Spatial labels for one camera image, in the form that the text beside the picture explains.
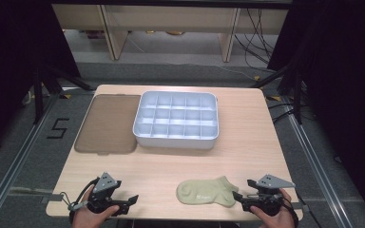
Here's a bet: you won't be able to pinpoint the person's right hand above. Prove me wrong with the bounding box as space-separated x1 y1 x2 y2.
249 188 298 228

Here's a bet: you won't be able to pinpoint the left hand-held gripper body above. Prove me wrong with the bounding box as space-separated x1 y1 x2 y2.
86 172 129 214

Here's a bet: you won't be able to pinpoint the white divided storage box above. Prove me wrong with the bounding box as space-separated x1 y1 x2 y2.
132 90 221 150

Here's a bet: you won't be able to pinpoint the person's left hand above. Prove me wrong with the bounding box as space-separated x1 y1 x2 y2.
71 185 121 228

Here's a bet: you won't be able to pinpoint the black gripper cable with strap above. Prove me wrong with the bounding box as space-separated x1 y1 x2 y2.
59 178 100 213

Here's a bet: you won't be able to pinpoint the light green sock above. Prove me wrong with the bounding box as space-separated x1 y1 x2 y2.
176 175 240 209

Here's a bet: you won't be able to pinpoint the aluminium floor rail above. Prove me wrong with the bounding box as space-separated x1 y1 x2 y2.
0 92 61 228
280 94 354 228

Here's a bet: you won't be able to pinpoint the black curtain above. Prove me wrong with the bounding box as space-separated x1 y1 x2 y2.
266 0 365 227
0 0 81 160

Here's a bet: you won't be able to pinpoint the black metal stand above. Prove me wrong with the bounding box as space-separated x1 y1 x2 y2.
32 62 95 125
249 63 304 125

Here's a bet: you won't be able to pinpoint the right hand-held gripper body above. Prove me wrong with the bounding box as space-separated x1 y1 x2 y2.
241 173 297 217

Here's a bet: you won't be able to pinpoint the light wooden desk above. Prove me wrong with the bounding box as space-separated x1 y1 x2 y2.
51 3 295 63

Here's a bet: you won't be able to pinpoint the black hanging cables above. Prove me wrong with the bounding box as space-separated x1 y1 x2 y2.
233 9 279 71

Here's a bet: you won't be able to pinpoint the brown translucent box lid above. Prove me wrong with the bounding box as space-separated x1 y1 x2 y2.
73 93 142 156

